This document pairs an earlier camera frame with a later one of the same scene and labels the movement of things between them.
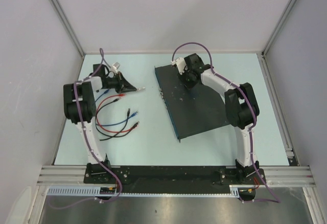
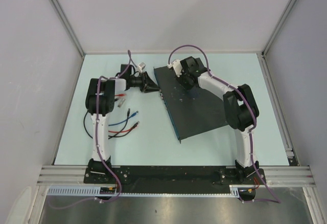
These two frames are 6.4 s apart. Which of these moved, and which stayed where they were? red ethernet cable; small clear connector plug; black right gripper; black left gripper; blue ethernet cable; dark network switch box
Moved: black left gripper; small clear connector plug
Stayed: red ethernet cable; black right gripper; blue ethernet cable; dark network switch box
